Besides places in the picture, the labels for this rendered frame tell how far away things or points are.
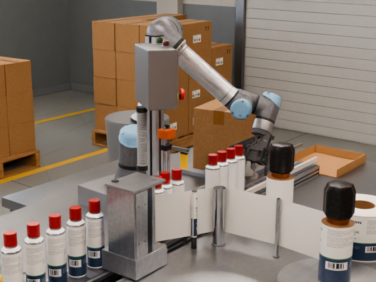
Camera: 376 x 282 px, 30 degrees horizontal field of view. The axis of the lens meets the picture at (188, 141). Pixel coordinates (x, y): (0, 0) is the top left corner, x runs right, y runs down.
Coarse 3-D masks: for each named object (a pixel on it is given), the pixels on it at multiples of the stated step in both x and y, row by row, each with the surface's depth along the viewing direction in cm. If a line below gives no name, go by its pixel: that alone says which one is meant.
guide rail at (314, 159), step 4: (308, 160) 297; (312, 160) 298; (316, 160) 301; (300, 164) 291; (304, 164) 293; (308, 164) 296; (296, 168) 287; (300, 168) 291; (292, 172) 285; (260, 184) 266; (264, 184) 268; (252, 188) 262; (256, 188) 264; (260, 188) 266; (252, 192) 262
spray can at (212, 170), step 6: (210, 156) 243; (216, 156) 243; (210, 162) 243; (216, 162) 243; (210, 168) 243; (216, 168) 243; (210, 174) 243; (216, 174) 243; (210, 180) 244; (216, 180) 244; (210, 186) 244
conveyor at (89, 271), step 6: (300, 162) 306; (306, 168) 297; (294, 174) 290; (264, 180) 282; (246, 186) 274; (252, 186) 275; (258, 192) 267; (90, 270) 201; (96, 270) 202; (102, 270) 202; (90, 276) 198
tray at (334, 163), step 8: (304, 152) 330; (312, 152) 336; (320, 152) 337; (328, 152) 334; (336, 152) 332; (344, 152) 329; (352, 152) 327; (296, 160) 324; (304, 160) 325; (320, 160) 325; (328, 160) 325; (336, 160) 326; (344, 160) 326; (352, 160) 326; (360, 160) 319; (320, 168) 313; (328, 168) 313; (336, 168) 313; (344, 168) 306; (352, 168) 313; (336, 176) 301
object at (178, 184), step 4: (172, 168) 228; (176, 168) 228; (180, 168) 228; (172, 172) 227; (176, 172) 226; (180, 172) 227; (172, 176) 227; (176, 176) 226; (180, 176) 227; (172, 180) 228; (176, 180) 227; (180, 180) 228; (172, 184) 227; (176, 184) 226; (180, 184) 227; (184, 184) 228; (176, 188) 227; (180, 188) 227; (184, 188) 229; (176, 192) 227
